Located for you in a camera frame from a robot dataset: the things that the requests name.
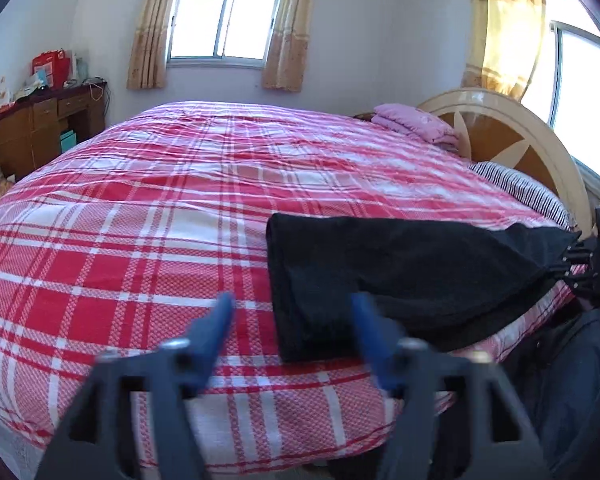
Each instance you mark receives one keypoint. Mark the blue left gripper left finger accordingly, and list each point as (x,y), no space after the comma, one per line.
(206,338)

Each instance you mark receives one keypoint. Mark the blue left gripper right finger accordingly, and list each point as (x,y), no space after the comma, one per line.
(378,340)

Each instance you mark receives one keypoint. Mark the black pants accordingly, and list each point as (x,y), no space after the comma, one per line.
(448,283)

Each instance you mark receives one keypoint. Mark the dark blue jacket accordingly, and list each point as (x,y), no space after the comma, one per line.
(556,374)

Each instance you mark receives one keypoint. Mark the striped pillow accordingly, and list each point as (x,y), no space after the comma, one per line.
(528,191)

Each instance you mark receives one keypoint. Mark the red plaid bed cover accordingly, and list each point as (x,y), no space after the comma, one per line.
(119,243)

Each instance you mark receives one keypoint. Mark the wooden round headboard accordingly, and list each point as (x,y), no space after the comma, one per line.
(496,128)

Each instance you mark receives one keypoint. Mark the side window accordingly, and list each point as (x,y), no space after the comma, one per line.
(565,88)

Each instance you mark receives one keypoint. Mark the pink folded blanket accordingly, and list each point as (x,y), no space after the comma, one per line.
(412,121)

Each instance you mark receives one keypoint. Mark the left beige curtain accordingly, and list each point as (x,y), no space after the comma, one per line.
(147,64)

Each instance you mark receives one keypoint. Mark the beige curtain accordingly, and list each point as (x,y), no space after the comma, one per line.
(285,62)
(147,64)

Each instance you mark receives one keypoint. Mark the brown wooden desk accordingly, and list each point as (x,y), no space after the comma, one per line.
(30,130)

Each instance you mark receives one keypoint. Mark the right beige curtain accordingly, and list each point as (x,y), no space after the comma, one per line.
(285,62)

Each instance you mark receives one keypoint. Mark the yellow side curtain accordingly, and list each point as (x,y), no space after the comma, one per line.
(506,38)

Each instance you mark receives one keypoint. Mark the red gift bag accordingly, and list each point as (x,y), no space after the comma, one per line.
(56,66)

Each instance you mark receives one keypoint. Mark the far window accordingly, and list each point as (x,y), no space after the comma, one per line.
(221,32)

